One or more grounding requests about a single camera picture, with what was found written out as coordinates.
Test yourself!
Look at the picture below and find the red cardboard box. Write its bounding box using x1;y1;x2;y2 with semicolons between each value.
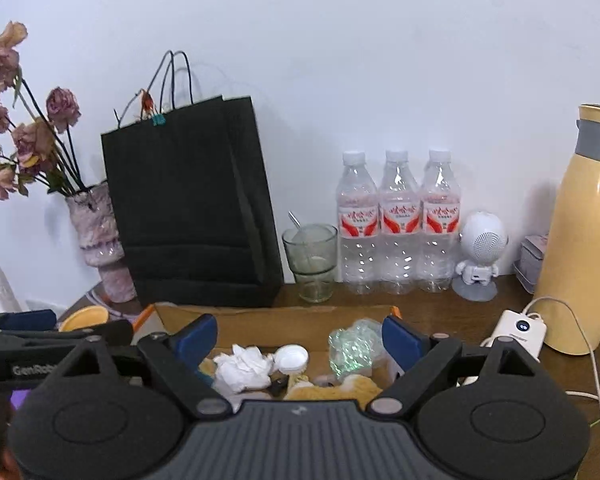
130;302;403;401

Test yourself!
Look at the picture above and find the white charger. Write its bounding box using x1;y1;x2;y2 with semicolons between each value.
480;309;548;361

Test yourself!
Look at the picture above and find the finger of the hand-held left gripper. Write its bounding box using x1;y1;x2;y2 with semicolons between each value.
0;320;135;356
0;310;58;333

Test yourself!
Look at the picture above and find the green iridescent wrap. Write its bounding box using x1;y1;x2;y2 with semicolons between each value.
327;320;388;376

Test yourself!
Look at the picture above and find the yellow thermos jug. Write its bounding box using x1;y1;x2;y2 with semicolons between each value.
532;104;600;356

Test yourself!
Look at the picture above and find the white crumpled tissue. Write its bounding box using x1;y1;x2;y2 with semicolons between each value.
212;344;276;393

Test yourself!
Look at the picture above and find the clear water bottle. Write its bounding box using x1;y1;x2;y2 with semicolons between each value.
377;149;422;295
336;150;381;295
416;149;462;293

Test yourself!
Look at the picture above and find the dried rose bouquet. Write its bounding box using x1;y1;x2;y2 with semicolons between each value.
0;21;83;201

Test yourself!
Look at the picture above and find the yellow plush toy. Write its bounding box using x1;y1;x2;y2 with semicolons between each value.
285;375;383;402

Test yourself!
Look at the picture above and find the glass cup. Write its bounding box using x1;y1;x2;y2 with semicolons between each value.
281;224;339;304

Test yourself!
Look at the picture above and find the black paper bag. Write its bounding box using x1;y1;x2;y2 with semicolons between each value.
101;50;285;308

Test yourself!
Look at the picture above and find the white robot speaker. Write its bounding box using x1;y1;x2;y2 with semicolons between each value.
452;211;508;302

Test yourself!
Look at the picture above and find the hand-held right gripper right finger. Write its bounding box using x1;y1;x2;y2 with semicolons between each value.
364;315;543;417

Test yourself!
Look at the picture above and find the pink textured vase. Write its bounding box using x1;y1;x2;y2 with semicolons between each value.
65;182;136;303

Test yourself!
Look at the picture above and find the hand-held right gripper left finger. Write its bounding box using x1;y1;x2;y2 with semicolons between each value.
55;313;231;417

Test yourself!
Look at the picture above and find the white cable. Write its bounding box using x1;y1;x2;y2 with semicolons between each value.
522;296;600;480

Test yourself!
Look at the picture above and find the yellow mug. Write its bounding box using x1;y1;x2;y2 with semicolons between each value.
59;306;110;333

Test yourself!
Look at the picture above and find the small grey box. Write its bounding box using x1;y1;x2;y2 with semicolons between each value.
512;234;551;295

